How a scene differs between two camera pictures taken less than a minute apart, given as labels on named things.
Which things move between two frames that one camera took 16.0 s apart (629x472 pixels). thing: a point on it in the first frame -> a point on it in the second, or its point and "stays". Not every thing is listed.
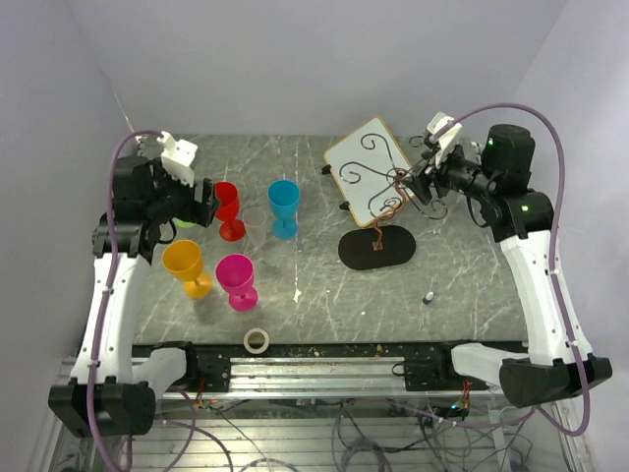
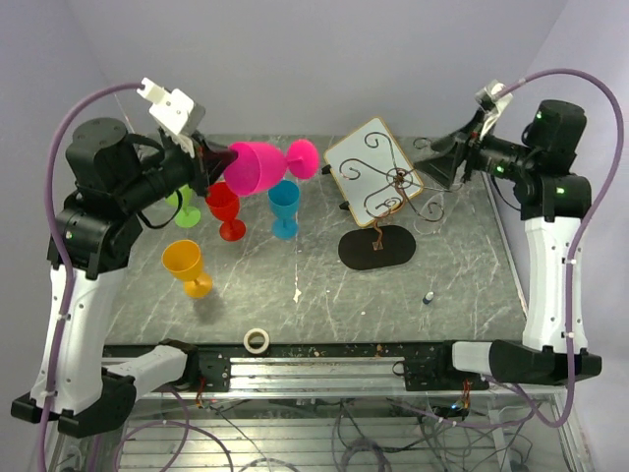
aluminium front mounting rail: [321, 372] stays
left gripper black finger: [205, 211] -> [214, 160]
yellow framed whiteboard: [369, 171] stays
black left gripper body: [174, 198] -> [180, 167]
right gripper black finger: [421, 185] -> [443, 168]
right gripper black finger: [414, 172] -> [459, 139]
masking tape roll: [253, 350] stays
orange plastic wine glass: [183, 260] stays
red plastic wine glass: [231, 228] stays
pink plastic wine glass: [235, 275] -> [259, 167]
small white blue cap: [428, 298] stays
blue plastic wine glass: [284, 198] stays
